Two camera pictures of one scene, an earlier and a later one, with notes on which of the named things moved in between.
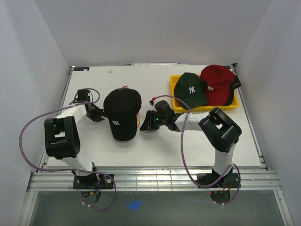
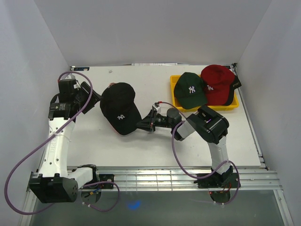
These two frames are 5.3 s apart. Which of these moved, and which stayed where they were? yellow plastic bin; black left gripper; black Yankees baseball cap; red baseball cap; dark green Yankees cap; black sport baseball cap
Moved: black left gripper; black Yankees baseball cap
Stayed: yellow plastic bin; red baseball cap; black sport baseball cap; dark green Yankees cap
